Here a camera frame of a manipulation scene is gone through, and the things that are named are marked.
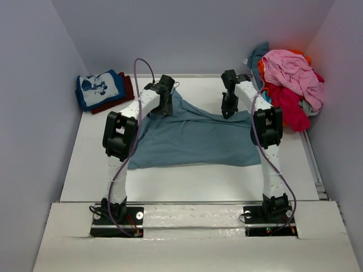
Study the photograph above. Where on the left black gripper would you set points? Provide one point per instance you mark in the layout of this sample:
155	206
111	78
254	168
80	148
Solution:
167	110

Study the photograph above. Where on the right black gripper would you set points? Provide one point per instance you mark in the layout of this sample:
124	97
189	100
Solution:
226	108

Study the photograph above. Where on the grey-blue t shirt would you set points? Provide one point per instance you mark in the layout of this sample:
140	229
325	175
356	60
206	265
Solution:
192	135

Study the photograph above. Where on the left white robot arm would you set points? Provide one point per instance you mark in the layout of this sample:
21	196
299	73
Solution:
121	134

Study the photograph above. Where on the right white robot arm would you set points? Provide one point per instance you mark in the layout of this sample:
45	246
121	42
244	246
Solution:
266	134

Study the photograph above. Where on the light blue t shirt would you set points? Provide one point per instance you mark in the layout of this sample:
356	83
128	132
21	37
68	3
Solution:
266	97

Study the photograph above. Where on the teal t shirt in pile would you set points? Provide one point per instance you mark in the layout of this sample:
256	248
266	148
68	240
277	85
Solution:
256	55

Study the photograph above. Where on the pink t shirt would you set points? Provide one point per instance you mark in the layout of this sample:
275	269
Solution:
312	89

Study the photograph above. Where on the magenta t shirt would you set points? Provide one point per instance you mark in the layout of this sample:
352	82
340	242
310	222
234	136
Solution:
293	115

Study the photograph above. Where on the folded blue mickey t shirt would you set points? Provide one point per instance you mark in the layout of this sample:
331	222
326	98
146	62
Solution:
94	91

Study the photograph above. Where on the grey white t shirt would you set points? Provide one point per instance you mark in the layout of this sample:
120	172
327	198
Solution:
307	108

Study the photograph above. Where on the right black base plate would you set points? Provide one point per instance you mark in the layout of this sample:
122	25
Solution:
258	225

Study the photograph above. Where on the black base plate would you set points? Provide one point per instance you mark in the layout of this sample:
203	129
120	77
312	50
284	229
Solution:
258	225
130	226

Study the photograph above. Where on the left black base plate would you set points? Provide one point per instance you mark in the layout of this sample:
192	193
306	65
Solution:
130	226

